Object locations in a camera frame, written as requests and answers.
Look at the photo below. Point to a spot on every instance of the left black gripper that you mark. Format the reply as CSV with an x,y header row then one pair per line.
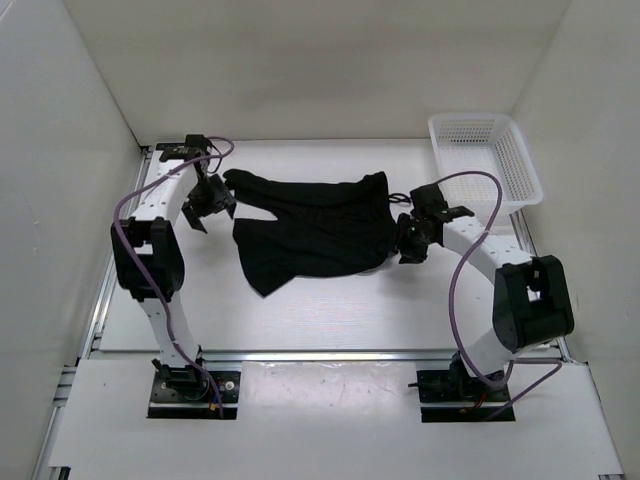
x,y
223,200

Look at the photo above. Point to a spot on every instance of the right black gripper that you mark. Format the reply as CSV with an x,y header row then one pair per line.
x,y
411,255

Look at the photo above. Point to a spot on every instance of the black shorts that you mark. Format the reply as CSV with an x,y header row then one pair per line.
x,y
320,230

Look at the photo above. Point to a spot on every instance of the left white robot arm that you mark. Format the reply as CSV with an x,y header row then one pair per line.
x,y
149,263

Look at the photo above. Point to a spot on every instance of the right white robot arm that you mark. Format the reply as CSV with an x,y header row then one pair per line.
x,y
530,305

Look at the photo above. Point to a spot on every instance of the white perforated plastic basket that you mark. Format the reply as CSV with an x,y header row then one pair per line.
x,y
484,142

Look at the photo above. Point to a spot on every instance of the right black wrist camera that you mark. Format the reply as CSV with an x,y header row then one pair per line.
x,y
427,200

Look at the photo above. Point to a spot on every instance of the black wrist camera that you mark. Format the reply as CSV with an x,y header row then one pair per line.
x,y
427,200
198,145

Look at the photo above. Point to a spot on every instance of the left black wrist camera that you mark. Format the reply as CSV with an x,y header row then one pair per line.
x,y
198,145

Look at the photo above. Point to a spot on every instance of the black corner bracket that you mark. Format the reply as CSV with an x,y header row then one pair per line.
x,y
168,145

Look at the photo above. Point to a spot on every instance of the aluminium front rail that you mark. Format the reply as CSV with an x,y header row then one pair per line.
x,y
328,356

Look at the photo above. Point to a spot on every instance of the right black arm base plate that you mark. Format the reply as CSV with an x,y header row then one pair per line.
x,y
445,398

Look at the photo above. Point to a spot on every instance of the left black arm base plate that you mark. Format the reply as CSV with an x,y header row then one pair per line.
x,y
185,394

